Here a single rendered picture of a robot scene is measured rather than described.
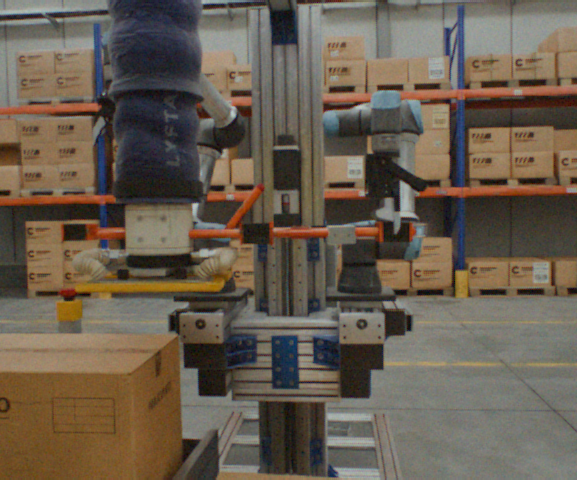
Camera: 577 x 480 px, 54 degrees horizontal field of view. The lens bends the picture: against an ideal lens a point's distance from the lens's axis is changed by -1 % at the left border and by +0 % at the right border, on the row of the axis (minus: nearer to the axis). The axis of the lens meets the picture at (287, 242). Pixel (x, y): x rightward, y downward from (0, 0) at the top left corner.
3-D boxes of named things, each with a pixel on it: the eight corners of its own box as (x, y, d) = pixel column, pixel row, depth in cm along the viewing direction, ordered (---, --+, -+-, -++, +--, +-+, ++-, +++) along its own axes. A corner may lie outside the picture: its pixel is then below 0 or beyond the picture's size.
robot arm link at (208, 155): (184, 255, 190) (219, 110, 203) (154, 254, 199) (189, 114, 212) (207, 265, 200) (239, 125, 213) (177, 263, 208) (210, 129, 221)
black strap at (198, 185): (100, 196, 133) (100, 179, 133) (127, 198, 157) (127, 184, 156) (196, 195, 133) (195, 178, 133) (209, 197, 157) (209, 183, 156)
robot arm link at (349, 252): (344, 259, 196) (344, 220, 195) (383, 259, 192) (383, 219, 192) (338, 262, 185) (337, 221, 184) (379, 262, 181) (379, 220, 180)
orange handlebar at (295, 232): (52, 242, 142) (51, 228, 142) (92, 237, 172) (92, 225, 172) (419, 239, 142) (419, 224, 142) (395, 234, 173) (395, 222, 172)
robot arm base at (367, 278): (336, 287, 197) (336, 259, 197) (380, 287, 196) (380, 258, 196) (336, 293, 182) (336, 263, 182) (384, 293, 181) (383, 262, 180)
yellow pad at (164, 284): (74, 293, 131) (73, 271, 131) (89, 287, 141) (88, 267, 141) (220, 291, 131) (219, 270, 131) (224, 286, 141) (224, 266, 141)
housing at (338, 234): (328, 244, 142) (327, 226, 142) (326, 242, 149) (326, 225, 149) (355, 243, 142) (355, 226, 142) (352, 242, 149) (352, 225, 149)
